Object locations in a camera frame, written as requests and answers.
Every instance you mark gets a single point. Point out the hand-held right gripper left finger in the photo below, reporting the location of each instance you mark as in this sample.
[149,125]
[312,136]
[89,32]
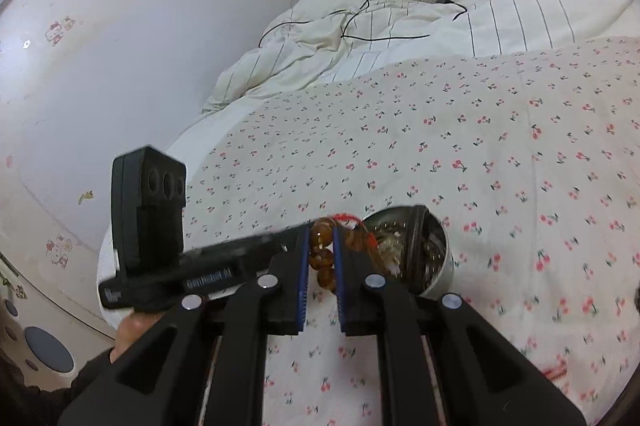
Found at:
[302,291]

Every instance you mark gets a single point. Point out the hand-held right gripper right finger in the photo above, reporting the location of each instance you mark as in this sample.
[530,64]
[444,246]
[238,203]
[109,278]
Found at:
[339,286]

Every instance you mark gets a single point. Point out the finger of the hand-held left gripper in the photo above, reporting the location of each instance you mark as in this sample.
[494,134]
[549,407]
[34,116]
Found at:
[240,251]

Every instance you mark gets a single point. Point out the round silver metal tin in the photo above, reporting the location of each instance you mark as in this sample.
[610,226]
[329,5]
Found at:
[435,276]

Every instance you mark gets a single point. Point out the person's left hand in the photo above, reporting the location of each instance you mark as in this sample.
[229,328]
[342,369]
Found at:
[132,331]

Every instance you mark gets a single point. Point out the cherry print bed sheet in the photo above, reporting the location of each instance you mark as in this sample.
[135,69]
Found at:
[500,156]

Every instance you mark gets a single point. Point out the white striped duvet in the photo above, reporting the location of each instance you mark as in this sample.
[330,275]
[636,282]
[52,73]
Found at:
[500,6]

